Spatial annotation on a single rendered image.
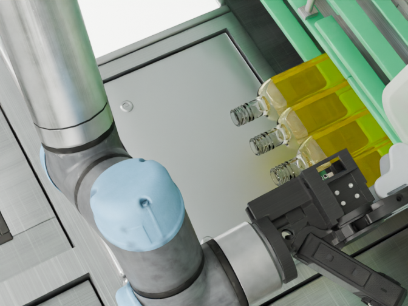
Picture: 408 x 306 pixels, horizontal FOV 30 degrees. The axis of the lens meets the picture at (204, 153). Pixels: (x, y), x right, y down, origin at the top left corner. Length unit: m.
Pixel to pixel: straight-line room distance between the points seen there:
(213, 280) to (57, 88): 0.23
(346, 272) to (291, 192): 0.09
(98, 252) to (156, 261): 0.57
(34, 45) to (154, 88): 0.68
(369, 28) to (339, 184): 0.42
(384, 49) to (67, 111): 0.56
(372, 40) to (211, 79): 0.35
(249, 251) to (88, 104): 0.20
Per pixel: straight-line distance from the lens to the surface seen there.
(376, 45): 1.13
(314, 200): 0.76
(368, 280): 0.76
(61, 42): 0.68
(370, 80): 1.18
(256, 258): 0.73
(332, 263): 0.76
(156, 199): 0.64
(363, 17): 1.15
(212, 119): 1.32
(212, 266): 0.72
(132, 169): 0.67
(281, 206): 0.76
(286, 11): 1.34
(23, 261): 1.26
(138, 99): 1.33
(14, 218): 1.29
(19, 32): 0.68
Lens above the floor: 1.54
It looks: 17 degrees down
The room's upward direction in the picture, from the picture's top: 115 degrees counter-clockwise
